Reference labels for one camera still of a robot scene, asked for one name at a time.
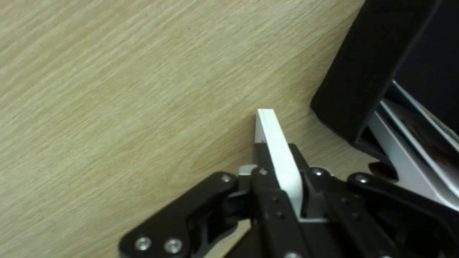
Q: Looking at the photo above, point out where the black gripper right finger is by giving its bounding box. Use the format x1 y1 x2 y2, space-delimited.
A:
292 145 459 258

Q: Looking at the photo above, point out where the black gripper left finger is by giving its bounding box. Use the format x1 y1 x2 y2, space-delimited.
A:
119 142 313 258

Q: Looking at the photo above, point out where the black book holder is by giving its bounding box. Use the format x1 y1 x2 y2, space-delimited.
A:
310 0 459 181

